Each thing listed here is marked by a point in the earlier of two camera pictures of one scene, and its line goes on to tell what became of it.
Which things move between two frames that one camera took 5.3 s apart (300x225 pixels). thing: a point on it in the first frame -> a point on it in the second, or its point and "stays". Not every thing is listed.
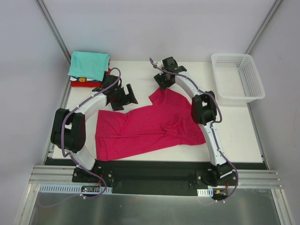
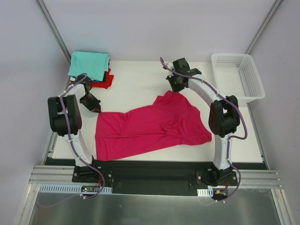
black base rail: (123, 177) stays
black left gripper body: (125, 98) -> (91, 103)
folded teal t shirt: (90, 65) stays
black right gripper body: (164, 78) -> (175, 82)
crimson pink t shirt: (168, 123) stays
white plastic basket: (236, 78) stays
